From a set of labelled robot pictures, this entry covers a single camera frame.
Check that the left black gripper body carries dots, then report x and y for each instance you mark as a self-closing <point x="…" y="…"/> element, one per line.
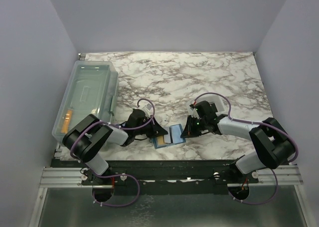
<point x="147" y="130"/>

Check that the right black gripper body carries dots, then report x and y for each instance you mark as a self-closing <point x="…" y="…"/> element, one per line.
<point x="199" y="125"/>

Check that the gold credit card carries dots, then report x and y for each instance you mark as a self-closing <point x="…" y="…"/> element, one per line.
<point x="160" y="141"/>

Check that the teal leather card holder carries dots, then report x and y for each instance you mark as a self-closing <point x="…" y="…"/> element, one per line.
<point x="173" y="137"/>

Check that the white magnetic stripe card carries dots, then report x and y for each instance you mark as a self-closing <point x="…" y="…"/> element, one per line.
<point x="168" y="136"/>

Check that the clear acrylic card box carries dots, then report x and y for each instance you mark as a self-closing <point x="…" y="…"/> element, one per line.
<point x="213" y="100"/>

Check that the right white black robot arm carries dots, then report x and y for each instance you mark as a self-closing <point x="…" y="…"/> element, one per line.
<point x="271" y="142"/>

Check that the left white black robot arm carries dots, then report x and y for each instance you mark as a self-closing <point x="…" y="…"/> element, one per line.
<point x="87" y="138"/>

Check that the clear plastic storage bin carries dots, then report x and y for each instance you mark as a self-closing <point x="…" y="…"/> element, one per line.
<point x="92" y="89"/>

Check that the orange tool in bin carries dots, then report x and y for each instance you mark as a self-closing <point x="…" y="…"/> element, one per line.
<point x="66" y="121"/>

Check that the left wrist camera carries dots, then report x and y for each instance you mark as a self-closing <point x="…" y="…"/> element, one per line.
<point x="148" y="110"/>

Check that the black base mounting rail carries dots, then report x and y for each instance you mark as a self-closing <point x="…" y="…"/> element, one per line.
<point x="124" y="176"/>

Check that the aluminium extrusion rail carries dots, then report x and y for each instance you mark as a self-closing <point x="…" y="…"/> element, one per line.
<point x="75" y="177"/>

